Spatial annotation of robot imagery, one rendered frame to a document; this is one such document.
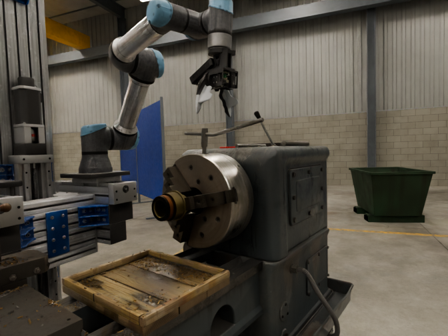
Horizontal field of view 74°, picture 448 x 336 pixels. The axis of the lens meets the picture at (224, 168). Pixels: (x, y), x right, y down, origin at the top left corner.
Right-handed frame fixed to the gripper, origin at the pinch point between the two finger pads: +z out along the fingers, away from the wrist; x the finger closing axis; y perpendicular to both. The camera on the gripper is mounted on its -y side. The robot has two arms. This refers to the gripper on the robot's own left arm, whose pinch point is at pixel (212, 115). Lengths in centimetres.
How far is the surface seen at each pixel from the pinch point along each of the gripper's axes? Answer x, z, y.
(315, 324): 40, 80, 22
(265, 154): 13.7, 11.9, 12.0
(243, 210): 3.3, 29.5, 11.9
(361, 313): 160, 135, 4
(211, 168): -3.8, 16.5, 4.1
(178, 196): -13.6, 24.8, 0.2
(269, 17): 804, -402, -549
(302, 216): 37, 37, 15
